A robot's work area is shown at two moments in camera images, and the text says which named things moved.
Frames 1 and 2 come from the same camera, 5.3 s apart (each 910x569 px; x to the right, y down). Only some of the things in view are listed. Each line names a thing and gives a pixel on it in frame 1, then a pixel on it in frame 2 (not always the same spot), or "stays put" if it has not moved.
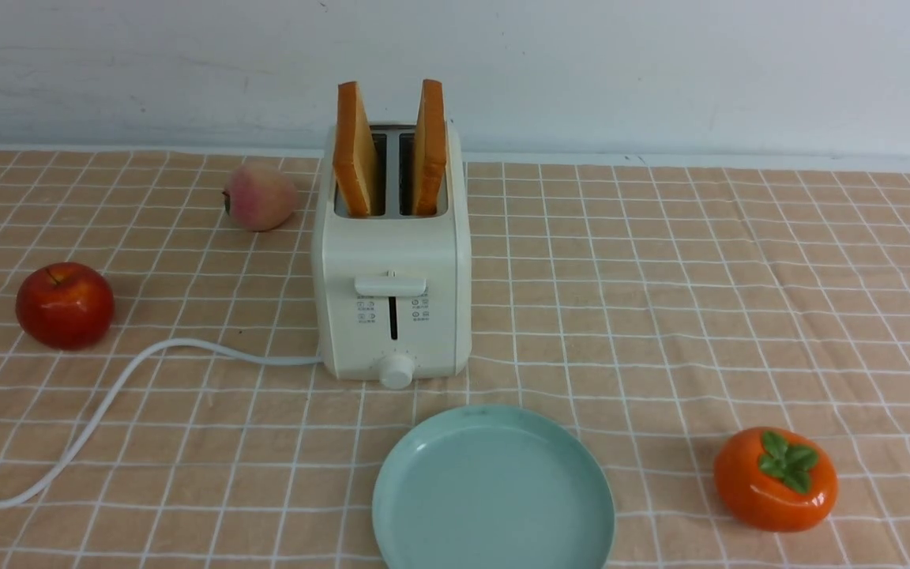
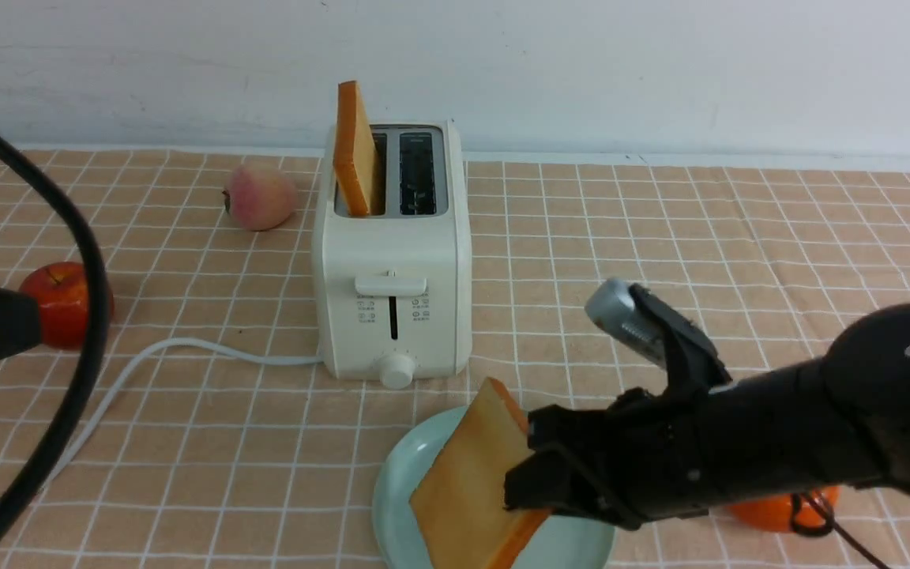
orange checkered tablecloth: x=653 y=309 stays put
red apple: x=65 y=306 stays put
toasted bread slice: x=432 y=153 -> x=461 y=503
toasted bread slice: x=354 y=152 stays put
